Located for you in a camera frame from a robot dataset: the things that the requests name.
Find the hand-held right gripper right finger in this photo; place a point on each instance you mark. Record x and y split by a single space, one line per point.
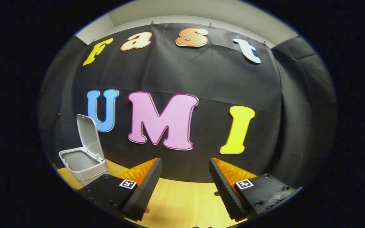
225 190

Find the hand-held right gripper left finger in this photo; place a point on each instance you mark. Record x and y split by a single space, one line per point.
144 191

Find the white desktop garbage bin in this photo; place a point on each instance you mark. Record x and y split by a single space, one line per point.
81 164

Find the wooden desktop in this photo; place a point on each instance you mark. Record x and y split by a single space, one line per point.
185 202

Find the black backdrop cloth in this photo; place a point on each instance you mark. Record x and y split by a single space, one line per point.
220 79

